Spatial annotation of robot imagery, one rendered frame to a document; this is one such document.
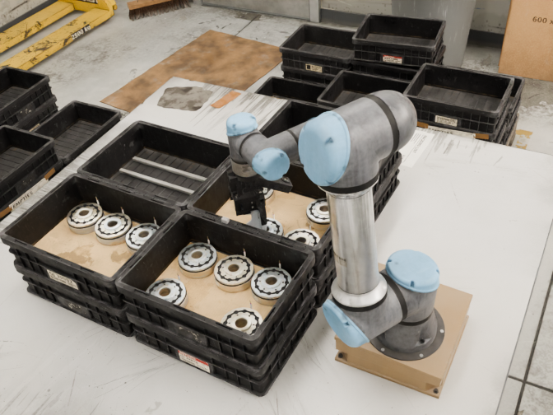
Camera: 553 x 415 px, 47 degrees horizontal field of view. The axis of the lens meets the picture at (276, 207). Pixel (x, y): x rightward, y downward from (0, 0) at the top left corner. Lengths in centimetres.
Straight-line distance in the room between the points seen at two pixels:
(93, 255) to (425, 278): 91
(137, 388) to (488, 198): 119
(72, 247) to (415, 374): 98
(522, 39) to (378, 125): 307
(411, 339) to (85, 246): 92
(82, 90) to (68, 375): 288
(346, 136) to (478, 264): 89
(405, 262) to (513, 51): 287
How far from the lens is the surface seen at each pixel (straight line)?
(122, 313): 168
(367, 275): 128
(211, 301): 162
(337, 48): 362
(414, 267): 141
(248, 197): 164
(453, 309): 165
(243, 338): 141
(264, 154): 145
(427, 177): 216
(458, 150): 229
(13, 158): 297
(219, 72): 426
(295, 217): 181
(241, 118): 154
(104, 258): 181
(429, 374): 153
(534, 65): 416
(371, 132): 111
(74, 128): 326
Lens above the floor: 204
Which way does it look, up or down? 41 degrees down
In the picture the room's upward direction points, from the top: 6 degrees counter-clockwise
